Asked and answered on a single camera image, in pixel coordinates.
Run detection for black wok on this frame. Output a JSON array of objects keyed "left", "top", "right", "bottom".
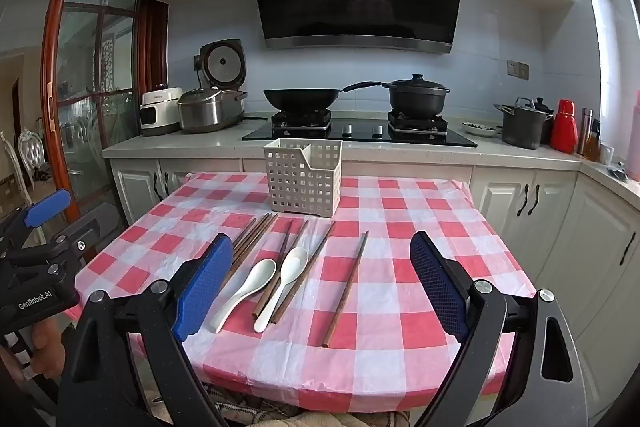
[{"left": 263, "top": 80, "right": 383, "bottom": 113}]

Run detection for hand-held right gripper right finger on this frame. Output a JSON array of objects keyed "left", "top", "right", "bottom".
[{"left": 410, "top": 231, "right": 591, "bottom": 427}]

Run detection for white plastic utensil basket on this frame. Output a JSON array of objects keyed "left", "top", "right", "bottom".
[{"left": 263, "top": 138, "right": 343, "bottom": 219}]

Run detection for person's left hand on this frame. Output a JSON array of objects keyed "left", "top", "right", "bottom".
[{"left": 27, "top": 318, "right": 68, "bottom": 383}]

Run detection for white ceramic spoon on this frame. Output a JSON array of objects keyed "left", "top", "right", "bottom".
[
  {"left": 209, "top": 258, "right": 277, "bottom": 334},
  {"left": 253, "top": 247, "right": 309, "bottom": 334}
]

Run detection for amber oil bottle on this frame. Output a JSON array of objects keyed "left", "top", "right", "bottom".
[{"left": 585, "top": 120, "right": 602, "bottom": 162}]

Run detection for steel bottle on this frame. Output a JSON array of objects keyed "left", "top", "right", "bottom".
[{"left": 578, "top": 108, "right": 594, "bottom": 156}]

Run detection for red thermos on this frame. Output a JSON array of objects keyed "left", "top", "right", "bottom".
[{"left": 550, "top": 99, "right": 579, "bottom": 154}]

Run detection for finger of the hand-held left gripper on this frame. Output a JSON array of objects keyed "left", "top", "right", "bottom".
[
  {"left": 10, "top": 207, "right": 123, "bottom": 278},
  {"left": 0, "top": 190, "right": 72, "bottom": 253}
]

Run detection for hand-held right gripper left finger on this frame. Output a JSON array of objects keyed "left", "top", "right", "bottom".
[{"left": 57, "top": 233, "right": 234, "bottom": 427}]

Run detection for black lidded cooking pot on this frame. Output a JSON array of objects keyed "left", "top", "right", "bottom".
[{"left": 382, "top": 74, "right": 450, "bottom": 118}]

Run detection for black glass gas hob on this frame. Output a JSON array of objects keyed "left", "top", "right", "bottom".
[{"left": 242, "top": 110, "right": 478, "bottom": 149}]

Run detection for white ornate chair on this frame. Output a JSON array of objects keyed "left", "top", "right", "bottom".
[{"left": 17, "top": 127, "right": 51, "bottom": 193}]

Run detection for wooden framed glass door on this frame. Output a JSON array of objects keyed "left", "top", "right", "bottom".
[{"left": 40, "top": 0, "right": 168, "bottom": 223}]

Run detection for plate with food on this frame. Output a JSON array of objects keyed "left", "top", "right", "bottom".
[{"left": 461, "top": 121, "right": 501, "bottom": 138}]

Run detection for patterned cloth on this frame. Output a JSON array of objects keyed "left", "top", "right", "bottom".
[{"left": 142, "top": 382, "right": 416, "bottom": 427}]

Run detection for red white checked tablecloth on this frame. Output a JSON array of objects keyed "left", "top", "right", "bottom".
[{"left": 82, "top": 172, "right": 538, "bottom": 400}]

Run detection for white kitchen base cabinets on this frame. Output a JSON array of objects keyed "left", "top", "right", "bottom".
[{"left": 102, "top": 122, "right": 640, "bottom": 408}]

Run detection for grey stockpot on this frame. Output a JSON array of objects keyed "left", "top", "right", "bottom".
[{"left": 494, "top": 97, "right": 553, "bottom": 150}]

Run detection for steel rice cooker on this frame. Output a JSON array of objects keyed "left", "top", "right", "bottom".
[{"left": 177, "top": 38, "right": 248, "bottom": 133}]

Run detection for small white kitchen appliance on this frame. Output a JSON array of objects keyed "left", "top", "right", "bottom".
[{"left": 140, "top": 88, "right": 183, "bottom": 137}]

